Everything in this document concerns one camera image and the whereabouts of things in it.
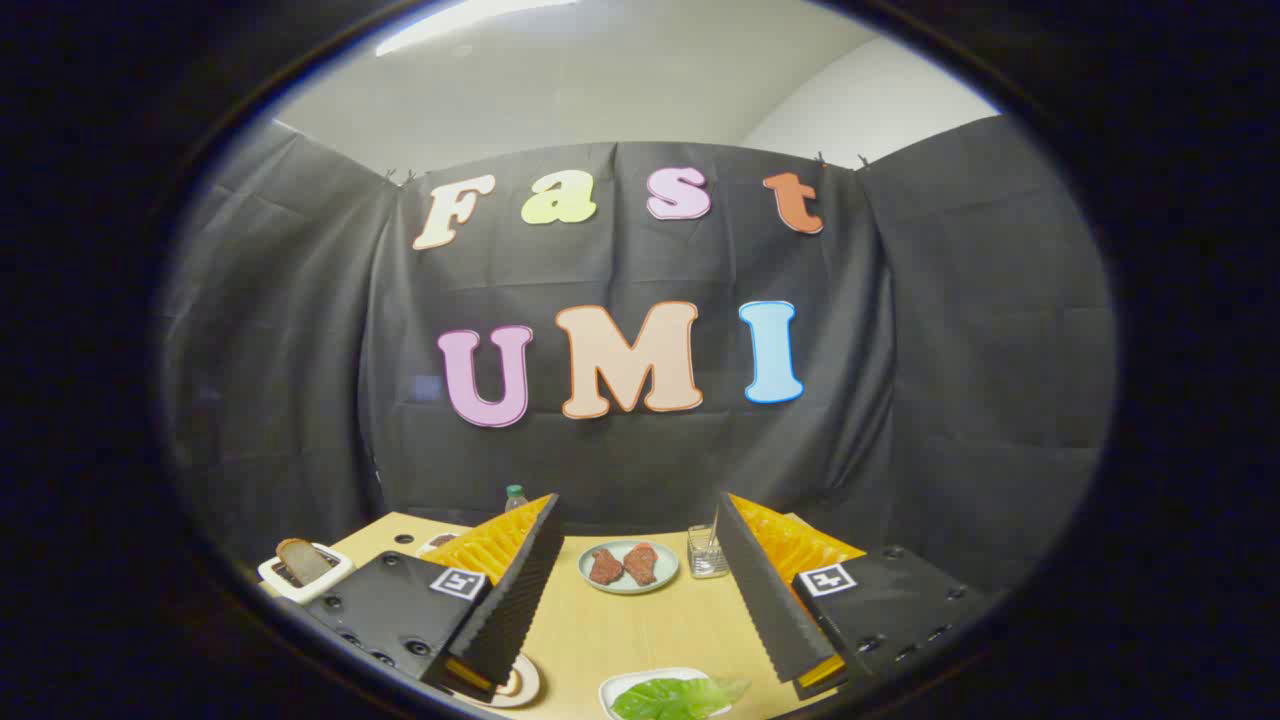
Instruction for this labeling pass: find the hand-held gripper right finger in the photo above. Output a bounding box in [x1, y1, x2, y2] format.
[715, 492, 1001, 701]

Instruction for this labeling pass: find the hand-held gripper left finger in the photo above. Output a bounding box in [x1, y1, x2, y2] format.
[300, 493, 566, 701]

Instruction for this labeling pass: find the green lettuce leaf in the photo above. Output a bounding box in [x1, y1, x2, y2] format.
[612, 676, 751, 720]

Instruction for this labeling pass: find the plain bread slice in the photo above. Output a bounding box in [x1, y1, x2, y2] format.
[277, 538, 336, 587]

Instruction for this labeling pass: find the clear glass cup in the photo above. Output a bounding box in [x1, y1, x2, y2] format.
[687, 523, 730, 580]

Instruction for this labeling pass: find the light blue round plate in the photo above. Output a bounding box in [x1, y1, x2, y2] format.
[578, 540, 681, 596]

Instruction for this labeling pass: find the round beige plate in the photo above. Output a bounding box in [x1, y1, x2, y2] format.
[450, 654, 542, 710]

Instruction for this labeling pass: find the white square plate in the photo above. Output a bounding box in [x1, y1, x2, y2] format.
[598, 667, 736, 720]

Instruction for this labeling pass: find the white toaster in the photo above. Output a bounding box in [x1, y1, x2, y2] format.
[258, 541, 357, 605]

